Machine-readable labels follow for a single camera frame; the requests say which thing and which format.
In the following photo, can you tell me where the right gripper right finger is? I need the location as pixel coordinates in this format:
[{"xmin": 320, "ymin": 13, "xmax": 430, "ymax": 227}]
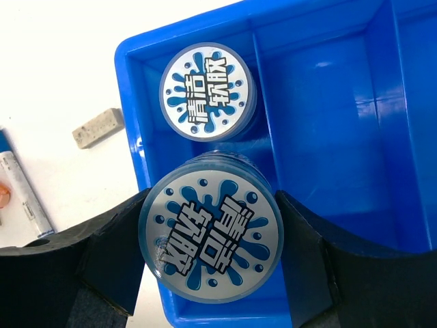
[{"xmin": 275, "ymin": 191, "xmax": 436, "ymax": 327}]

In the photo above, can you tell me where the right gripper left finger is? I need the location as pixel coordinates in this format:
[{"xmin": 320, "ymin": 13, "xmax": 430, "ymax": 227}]
[{"xmin": 1, "ymin": 190, "xmax": 149, "ymax": 327}]

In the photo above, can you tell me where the blue slime jar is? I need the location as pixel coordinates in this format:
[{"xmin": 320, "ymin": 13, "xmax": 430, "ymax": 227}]
[
  {"xmin": 159, "ymin": 42, "xmax": 257, "ymax": 142},
  {"xmin": 138, "ymin": 150, "xmax": 284, "ymax": 304}
]

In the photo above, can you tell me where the blue white marker pen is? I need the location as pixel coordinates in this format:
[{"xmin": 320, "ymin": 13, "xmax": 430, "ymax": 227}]
[{"xmin": 1, "ymin": 130, "xmax": 55, "ymax": 238}]

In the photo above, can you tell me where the orange transparent case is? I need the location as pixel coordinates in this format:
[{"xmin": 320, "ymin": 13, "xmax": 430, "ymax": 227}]
[{"xmin": 0, "ymin": 182, "xmax": 11, "ymax": 208}]

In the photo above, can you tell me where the grey speckled eraser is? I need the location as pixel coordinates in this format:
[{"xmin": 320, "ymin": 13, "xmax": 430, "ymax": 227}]
[{"xmin": 72, "ymin": 108, "xmax": 125, "ymax": 149}]

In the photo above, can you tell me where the blue plastic divided bin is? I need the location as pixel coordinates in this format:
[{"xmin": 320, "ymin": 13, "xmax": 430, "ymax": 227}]
[{"xmin": 115, "ymin": 1, "xmax": 436, "ymax": 327}]

